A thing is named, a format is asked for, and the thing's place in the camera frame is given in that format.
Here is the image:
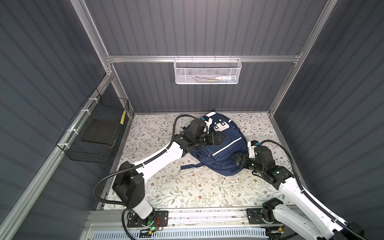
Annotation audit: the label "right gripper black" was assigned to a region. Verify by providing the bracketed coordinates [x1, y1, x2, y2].
[231, 151, 264, 175]

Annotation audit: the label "navy blue student backpack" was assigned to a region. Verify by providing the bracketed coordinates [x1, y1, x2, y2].
[180, 112, 248, 177]

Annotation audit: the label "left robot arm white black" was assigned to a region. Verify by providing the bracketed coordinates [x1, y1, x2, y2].
[113, 119, 226, 222]

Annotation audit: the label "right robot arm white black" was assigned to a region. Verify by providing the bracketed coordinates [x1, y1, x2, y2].
[233, 145, 365, 240]

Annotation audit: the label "pens in white basket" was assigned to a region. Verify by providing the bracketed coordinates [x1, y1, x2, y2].
[193, 76, 238, 84]

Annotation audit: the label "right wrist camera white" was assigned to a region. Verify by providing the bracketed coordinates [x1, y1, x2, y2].
[248, 140, 260, 159]

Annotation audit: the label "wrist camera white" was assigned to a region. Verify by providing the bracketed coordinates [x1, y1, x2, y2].
[248, 140, 260, 159]
[202, 116, 213, 133]

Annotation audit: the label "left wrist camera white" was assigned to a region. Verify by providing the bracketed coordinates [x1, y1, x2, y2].
[202, 116, 213, 133]

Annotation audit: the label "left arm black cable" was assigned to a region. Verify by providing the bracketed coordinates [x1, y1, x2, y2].
[92, 113, 199, 240]

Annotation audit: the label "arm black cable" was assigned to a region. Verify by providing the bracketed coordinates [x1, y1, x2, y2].
[92, 113, 199, 240]
[259, 139, 370, 240]

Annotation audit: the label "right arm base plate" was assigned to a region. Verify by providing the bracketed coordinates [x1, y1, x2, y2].
[246, 208, 282, 225]

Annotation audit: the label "aluminium front rail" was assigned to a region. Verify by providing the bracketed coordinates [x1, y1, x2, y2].
[82, 205, 318, 235]

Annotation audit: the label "white wire mesh basket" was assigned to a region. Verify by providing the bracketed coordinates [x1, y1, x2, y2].
[173, 57, 242, 85]

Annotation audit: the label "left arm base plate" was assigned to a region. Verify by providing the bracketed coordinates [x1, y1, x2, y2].
[126, 210, 169, 228]

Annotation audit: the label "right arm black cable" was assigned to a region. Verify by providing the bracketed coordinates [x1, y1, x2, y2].
[259, 139, 370, 240]

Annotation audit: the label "black wire wall basket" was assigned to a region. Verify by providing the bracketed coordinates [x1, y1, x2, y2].
[57, 90, 130, 164]

